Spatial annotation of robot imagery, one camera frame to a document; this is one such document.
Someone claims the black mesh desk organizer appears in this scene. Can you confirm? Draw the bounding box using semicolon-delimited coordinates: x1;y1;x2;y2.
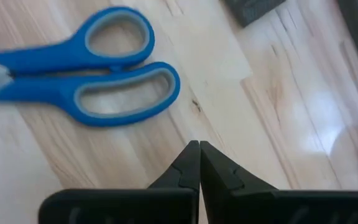
222;0;287;28

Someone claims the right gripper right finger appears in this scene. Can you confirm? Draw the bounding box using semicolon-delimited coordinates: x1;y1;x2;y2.
200;141;358;224

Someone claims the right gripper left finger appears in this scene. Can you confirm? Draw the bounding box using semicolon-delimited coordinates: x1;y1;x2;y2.
38;139;201;224

